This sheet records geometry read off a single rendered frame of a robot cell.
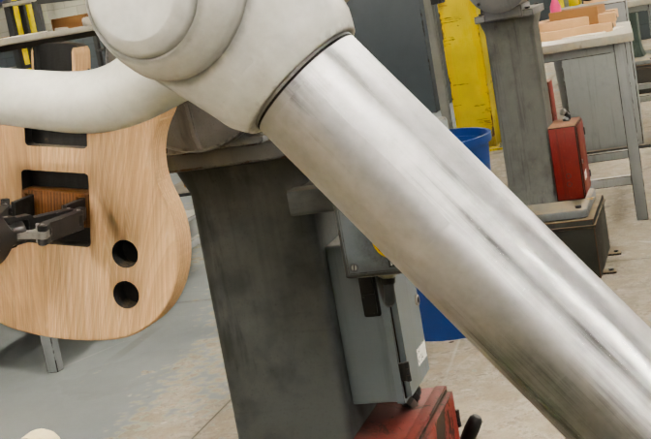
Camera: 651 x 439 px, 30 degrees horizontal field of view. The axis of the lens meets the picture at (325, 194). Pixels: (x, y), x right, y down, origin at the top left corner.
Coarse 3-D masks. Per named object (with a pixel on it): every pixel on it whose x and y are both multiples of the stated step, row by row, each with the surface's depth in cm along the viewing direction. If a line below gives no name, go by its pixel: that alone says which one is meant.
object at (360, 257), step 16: (448, 128) 171; (336, 208) 169; (336, 224) 170; (352, 224) 168; (352, 240) 169; (368, 240) 168; (352, 256) 169; (368, 256) 168; (384, 256) 167; (352, 272) 170; (368, 272) 169; (384, 272) 169; (400, 272) 168; (384, 288) 173
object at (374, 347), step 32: (352, 288) 192; (416, 288) 203; (352, 320) 193; (384, 320) 191; (416, 320) 200; (352, 352) 194; (384, 352) 193; (416, 352) 198; (352, 384) 195; (384, 384) 194; (416, 384) 196
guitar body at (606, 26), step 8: (592, 24) 598; (600, 24) 594; (608, 24) 593; (544, 32) 603; (552, 32) 598; (560, 32) 597; (568, 32) 597; (576, 32) 598; (584, 32) 598; (592, 32) 597; (544, 40) 601; (552, 40) 599
